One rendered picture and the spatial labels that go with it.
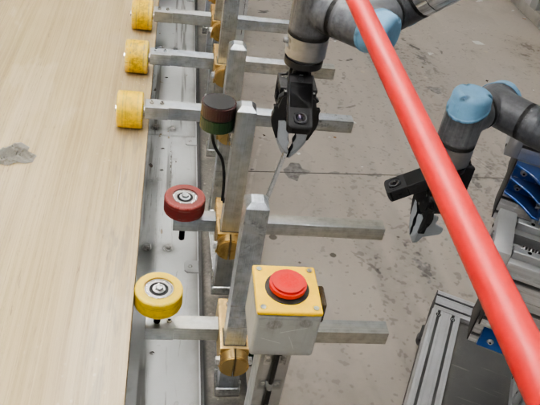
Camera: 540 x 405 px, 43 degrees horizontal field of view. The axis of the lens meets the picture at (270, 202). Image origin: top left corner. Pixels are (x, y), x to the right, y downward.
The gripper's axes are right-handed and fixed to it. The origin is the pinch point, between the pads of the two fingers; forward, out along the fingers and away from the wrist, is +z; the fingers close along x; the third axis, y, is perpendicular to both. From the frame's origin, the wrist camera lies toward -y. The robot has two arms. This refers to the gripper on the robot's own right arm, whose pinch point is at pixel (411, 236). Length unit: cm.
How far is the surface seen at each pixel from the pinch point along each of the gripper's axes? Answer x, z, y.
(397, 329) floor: 47, 83, 31
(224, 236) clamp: -7.2, -4.0, -40.6
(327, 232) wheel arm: -1.8, -1.6, -19.0
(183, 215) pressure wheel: -4.2, -6.2, -48.6
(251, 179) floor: 130, 83, -15
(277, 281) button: -55, -40, -41
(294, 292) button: -57, -40, -39
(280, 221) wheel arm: -0.9, -3.2, -28.8
